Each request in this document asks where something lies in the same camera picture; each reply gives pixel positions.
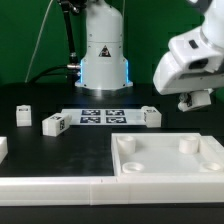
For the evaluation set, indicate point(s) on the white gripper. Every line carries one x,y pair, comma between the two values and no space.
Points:
171,78

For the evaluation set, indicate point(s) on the white square tabletop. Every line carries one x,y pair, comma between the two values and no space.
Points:
165,153

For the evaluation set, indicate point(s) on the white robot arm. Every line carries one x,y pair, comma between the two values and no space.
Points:
104,68

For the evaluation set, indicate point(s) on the white fiducial marker sheet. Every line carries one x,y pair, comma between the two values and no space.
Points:
105,116

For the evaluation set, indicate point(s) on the white left fence block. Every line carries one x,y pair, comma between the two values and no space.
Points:
3,148

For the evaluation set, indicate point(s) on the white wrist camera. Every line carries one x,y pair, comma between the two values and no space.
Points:
194,52

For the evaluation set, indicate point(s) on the white front fence wall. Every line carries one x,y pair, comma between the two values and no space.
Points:
111,190

